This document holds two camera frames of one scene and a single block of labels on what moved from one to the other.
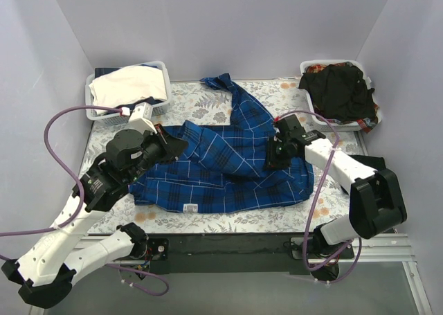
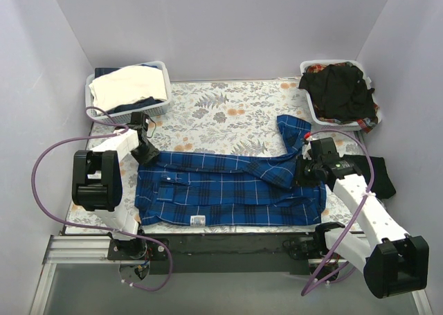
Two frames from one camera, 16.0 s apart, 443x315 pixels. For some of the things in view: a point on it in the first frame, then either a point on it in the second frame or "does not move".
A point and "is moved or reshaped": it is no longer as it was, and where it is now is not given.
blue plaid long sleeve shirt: x=222 y=168 is moved or reshaped
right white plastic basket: x=340 y=91 does not move
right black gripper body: x=273 y=154 → x=302 y=173
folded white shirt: x=119 y=86 does not move
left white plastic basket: x=128 y=86 does not move
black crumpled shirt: x=340 y=92 does not move
